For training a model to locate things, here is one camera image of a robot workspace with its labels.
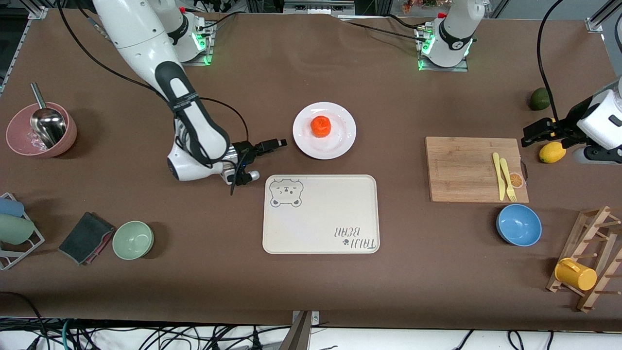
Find orange fruit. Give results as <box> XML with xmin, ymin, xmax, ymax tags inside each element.
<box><xmin>311</xmin><ymin>115</ymin><xmax>333</xmax><ymax>139</ymax></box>

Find white round plate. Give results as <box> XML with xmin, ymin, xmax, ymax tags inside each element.
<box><xmin>293</xmin><ymin>102</ymin><xmax>357</xmax><ymax>160</ymax></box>

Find yellow lemon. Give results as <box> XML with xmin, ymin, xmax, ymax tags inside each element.
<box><xmin>539</xmin><ymin>141</ymin><xmax>567</xmax><ymax>164</ymax></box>

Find green avocado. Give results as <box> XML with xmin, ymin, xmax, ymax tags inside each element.
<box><xmin>529</xmin><ymin>87</ymin><xmax>552</xmax><ymax>111</ymax></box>

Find yellow plastic fork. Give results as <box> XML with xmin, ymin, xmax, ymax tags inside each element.
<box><xmin>500</xmin><ymin>157</ymin><xmax>518</xmax><ymax>202</ymax></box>

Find yellow plastic knife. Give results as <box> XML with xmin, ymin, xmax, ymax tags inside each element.
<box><xmin>492</xmin><ymin>152</ymin><xmax>506</xmax><ymax>201</ymax></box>

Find cream bear print tray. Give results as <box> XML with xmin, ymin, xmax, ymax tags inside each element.
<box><xmin>262</xmin><ymin>175</ymin><xmax>380</xmax><ymax>255</ymax></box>

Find wooden cutting board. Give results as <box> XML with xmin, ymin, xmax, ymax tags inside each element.
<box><xmin>425</xmin><ymin>136</ymin><xmax>530</xmax><ymax>203</ymax></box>

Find blue bowl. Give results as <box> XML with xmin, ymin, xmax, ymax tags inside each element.
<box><xmin>496</xmin><ymin>204</ymin><xmax>542</xmax><ymax>247</ymax></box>

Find wooden peg rack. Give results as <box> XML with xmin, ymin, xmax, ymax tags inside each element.
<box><xmin>546</xmin><ymin>206</ymin><xmax>622</xmax><ymax>313</ymax></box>

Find yellow cup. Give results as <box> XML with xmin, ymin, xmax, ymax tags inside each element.
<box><xmin>554</xmin><ymin>258</ymin><xmax>598</xmax><ymax>291</ymax></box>

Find pale green bowl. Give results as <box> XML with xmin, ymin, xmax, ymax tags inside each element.
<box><xmin>112</xmin><ymin>221</ymin><xmax>155</xmax><ymax>261</ymax></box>

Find dark grey folded cloth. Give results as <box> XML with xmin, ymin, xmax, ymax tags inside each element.
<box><xmin>58</xmin><ymin>211</ymin><xmax>116</xmax><ymax>266</ymax></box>

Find metal scoop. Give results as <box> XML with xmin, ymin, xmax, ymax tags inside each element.
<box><xmin>30</xmin><ymin>82</ymin><xmax>68</xmax><ymax>149</ymax></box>

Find clear ice cubes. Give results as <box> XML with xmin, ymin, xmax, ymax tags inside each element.
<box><xmin>24</xmin><ymin>131</ymin><xmax>49</xmax><ymax>151</ymax></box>

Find pink bowl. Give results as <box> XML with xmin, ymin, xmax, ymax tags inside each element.
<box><xmin>6</xmin><ymin>102</ymin><xmax>78</xmax><ymax>158</ymax></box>

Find pale blue cup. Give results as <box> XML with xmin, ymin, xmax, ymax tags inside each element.
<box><xmin>0</xmin><ymin>197</ymin><xmax>25</xmax><ymax>218</ymax></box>

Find pale green cup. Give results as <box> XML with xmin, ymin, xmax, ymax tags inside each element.
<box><xmin>0</xmin><ymin>214</ymin><xmax>35</xmax><ymax>245</ymax></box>

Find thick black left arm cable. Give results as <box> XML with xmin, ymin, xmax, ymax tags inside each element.
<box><xmin>536</xmin><ymin>0</ymin><xmax>568</xmax><ymax>123</ymax></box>

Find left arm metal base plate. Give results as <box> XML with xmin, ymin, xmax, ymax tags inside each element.
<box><xmin>416</xmin><ymin>24</ymin><xmax>470</xmax><ymax>73</ymax></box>

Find aluminium profile rail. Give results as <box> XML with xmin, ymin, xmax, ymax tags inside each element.
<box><xmin>586</xmin><ymin>0</ymin><xmax>622</xmax><ymax>34</ymax></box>
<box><xmin>0</xmin><ymin>0</ymin><xmax>50</xmax><ymax>95</ymax></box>

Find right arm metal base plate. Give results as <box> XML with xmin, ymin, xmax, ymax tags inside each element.
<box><xmin>181</xmin><ymin>22</ymin><xmax>215</xmax><ymax>67</ymax></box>

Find black right base cable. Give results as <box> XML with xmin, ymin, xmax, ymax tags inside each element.
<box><xmin>194</xmin><ymin>11</ymin><xmax>240</xmax><ymax>33</ymax></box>

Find black base cable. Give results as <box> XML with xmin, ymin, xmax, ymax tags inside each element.
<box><xmin>339</xmin><ymin>19</ymin><xmax>429</xmax><ymax>42</ymax></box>
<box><xmin>194</xmin><ymin>11</ymin><xmax>240</xmax><ymax>33</ymax></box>

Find aluminium frame with sockets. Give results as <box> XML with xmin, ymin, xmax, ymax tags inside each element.
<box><xmin>245</xmin><ymin>0</ymin><xmax>389</xmax><ymax>17</ymax></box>

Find black left base cable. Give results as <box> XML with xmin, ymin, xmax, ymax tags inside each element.
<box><xmin>339</xmin><ymin>19</ymin><xmax>429</xmax><ymax>42</ymax></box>

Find metal table edge bracket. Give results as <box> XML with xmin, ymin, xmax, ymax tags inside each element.
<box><xmin>279</xmin><ymin>310</ymin><xmax>320</xmax><ymax>350</ymax></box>

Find white wire cup rack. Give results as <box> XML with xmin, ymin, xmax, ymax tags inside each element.
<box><xmin>0</xmin><ymin>192</ymin><xmax>46</xmax><ymax>271</ymax></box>

